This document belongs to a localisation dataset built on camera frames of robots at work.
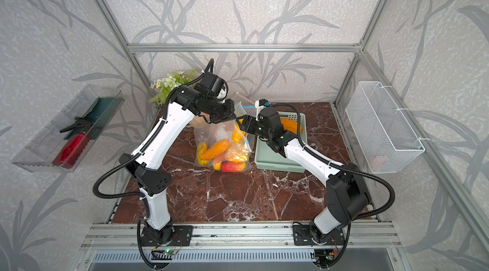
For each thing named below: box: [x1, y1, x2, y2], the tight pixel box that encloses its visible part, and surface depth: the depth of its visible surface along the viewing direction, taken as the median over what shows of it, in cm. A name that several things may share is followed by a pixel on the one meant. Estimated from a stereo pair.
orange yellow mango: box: [228, 152, 249, 163], surface depth 90 cm
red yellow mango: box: [220, 160, 247, 173], surface depth 90 cm
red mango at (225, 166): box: [220, 160, 230, 173], surface depth 90 cm
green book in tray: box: [63, 96, 125, 140], surface depth 70 cm
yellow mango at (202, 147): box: [196, 142, 210, 167], surface depth 92 cm
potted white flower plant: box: [148, 68, 197, 107], surface depth 89 cm
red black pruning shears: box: [52, 117, 100, 170], surface depth 62 cm
